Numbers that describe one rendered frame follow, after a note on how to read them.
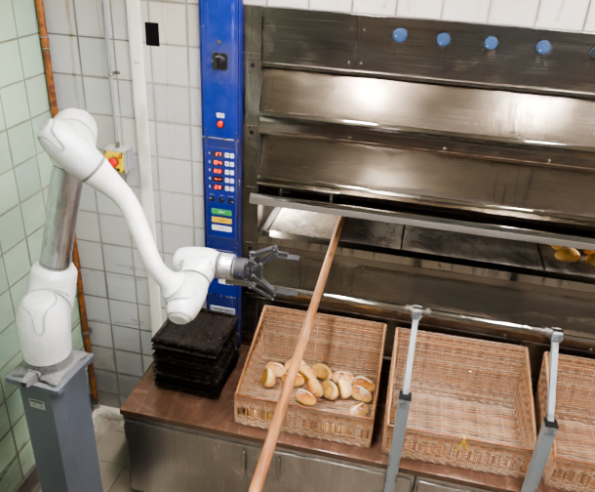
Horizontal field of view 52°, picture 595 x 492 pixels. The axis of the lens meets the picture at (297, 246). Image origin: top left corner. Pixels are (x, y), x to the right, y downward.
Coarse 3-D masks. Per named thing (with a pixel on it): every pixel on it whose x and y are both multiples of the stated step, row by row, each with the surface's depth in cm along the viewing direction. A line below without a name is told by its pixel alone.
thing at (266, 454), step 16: (336, 240) 253; (320, 272) 231; (320, 288) 220; (304, 320) 203; (304, 336) 194; (288, 384) 174; (288, 400) 169; (272, 432) 157; (272, 448) 153; (256, 480) 143
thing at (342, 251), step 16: (272, 240) 260; (288, 240) 258; (304, 240) 258; (320, 240) 259; (352, 256) 255; (368, 256) 253; (384, 256) 252; (400, 256) 250; (416, 256) 250; (432, 256) 251; (464, 272) 247; (480, 272) 246; (496, 272) 244; (512, 272) 243; (528, 272) 243; (544, 272) 243; (560, 272) 244; (576, 288) 239; (592, 288) 238
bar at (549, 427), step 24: (264, 288) 227; (288, 288) 225; (408, 312) 218; (432, 312) 216; (552, 336) 209; (408, 360) 213; (552, 360) 207; (408, 384) 210; (552, 384) 205; (408, 408) 209; (552, 408) 202; (552, 432) 200; (528, 480) 212
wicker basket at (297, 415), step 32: (288, 320) 271; (320, 320) 268; (352, 320) 266; (256, 352) 264; (288, 352) 275; (320, 352) 272; (352, 352) 269; (256, 384) 265; (320, 384) 266; (352, 384) 267; (256, 416) 240; (288, 416) 248; (320, 416) 233; (352, 416) 230
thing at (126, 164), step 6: (114, 144) 255; (108, 150) 250; (114, 150) 249; (120, 150) 249; (126, 150) 250; (132, 150) 255; (108, 156) 251; (114, 156) 250; (126, 156) 250; (132, 156) 255; (120, 162) 251; (126, 162) 251; (132, 162) 256; (114, 168) 253; (120, 168) 252; (126, 168) 252; (132, 168) 257
